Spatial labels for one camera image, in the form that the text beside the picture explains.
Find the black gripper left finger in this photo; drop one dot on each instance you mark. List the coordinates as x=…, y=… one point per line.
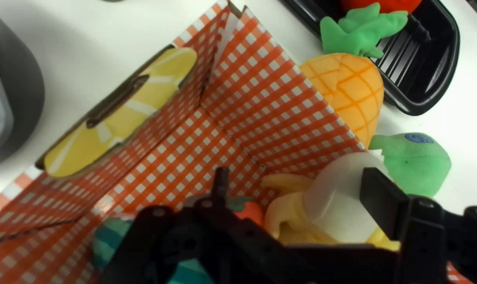
x=221, y=189

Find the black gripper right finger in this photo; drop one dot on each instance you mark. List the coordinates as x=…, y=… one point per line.
x=382, y=202

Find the orange red plush toy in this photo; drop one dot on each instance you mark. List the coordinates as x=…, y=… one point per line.
x=249, y=213

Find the green plush toy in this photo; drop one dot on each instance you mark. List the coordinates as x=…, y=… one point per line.
x=414, y=166

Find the red checkered cardboard box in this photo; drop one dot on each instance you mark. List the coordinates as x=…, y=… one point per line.
x=238, y=104

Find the orange pineapple plush toy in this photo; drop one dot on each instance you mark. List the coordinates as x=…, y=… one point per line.
x=349, y=88

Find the teal striped plush toy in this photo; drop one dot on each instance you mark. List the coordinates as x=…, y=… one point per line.
x=109, y=241

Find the red tomato plush toy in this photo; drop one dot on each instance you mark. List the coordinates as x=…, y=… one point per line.
x=381, y=3

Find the black ridged plastic tray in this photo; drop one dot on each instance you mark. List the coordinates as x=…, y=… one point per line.
x=428, y=63

